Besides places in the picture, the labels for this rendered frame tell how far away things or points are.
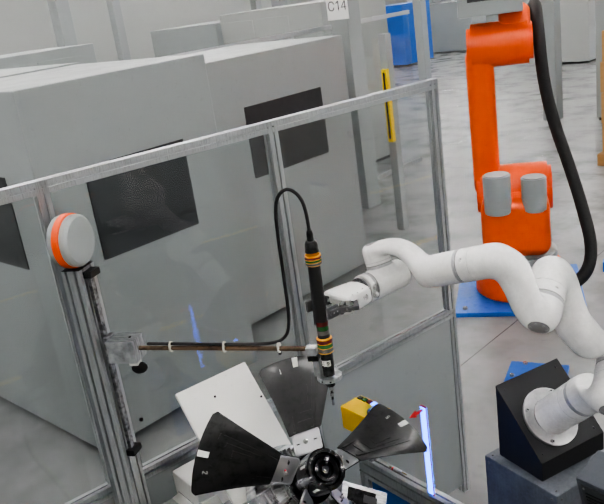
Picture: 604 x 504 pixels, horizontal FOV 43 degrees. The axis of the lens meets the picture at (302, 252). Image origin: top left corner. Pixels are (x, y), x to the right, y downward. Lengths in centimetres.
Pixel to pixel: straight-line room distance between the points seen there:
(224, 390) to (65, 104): 234
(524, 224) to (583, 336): 376
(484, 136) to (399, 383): 293
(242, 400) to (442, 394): 147
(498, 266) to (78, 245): 116
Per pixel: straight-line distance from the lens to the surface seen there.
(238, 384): 246
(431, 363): 357
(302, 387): 227
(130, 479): 256
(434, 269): 204
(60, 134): 434
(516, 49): 576
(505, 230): 586
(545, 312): 197
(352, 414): 271
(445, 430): 380
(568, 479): 260
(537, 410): 256
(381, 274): 215
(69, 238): 222
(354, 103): 298
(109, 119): 450
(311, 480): 214
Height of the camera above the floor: 245
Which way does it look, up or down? 18 degrees down
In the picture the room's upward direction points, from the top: 8 degrees counter-clockwise
